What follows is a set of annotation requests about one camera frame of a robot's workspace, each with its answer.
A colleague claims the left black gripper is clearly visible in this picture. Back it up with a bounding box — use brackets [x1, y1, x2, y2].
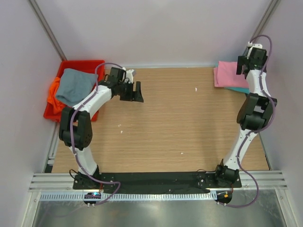
[118, 81, 143, 102]

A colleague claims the pink t shirt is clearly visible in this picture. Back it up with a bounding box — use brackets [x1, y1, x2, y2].
[213, 61, 249, 88]

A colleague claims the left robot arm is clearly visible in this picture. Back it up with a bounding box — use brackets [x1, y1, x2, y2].
[59, 67, 143, 189]

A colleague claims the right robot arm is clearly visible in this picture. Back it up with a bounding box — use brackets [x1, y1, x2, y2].
[213, 43, 277, 187]

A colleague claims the teal folded t shirt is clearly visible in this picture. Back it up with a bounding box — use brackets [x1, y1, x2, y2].
[225, 87, 250, 94]

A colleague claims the red plastic bin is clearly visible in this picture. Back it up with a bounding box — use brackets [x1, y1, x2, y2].
[43, 60, 105, 122]

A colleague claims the grey t shirt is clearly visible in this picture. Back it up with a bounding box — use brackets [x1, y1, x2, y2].
[55, 68, 97, 106]

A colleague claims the orange t shirt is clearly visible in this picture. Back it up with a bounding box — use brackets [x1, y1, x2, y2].
[46, 77, 66, 116]

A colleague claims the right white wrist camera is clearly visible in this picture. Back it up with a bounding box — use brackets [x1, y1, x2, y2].
[246, 42, 263, 59]

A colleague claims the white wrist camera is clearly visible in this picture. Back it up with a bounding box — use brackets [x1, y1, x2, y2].
[246, 42, 263, 59]
[124, 69, 136, 83]

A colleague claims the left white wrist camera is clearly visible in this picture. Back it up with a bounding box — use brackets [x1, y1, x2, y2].
[124, 69, 136, 83]

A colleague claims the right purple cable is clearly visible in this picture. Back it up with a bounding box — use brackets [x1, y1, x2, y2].
[224, 35, 276, 208]

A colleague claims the purple cable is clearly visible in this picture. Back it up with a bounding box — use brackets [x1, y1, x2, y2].
[70, 62, 121, 205]
[224, 35, 276, 208]

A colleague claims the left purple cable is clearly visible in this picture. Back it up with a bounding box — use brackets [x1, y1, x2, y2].
[70, 62, 121, 205]

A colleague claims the right corner metal post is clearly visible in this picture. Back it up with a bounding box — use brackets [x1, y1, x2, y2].
[241, 0, 281, 65]

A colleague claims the corner metal post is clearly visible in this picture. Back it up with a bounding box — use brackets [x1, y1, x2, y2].
[241, 0, 281, 65]
[28, 0, 67, 61]

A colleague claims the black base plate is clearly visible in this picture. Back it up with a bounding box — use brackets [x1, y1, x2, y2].
[72, 171, 242, 190]

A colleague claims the slotted cable duct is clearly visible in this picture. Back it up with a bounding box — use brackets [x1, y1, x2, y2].
[39, 192, 217, 202]

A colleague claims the left corner metal post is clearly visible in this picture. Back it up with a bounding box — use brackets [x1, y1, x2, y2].
[28, 0, 67, 61]

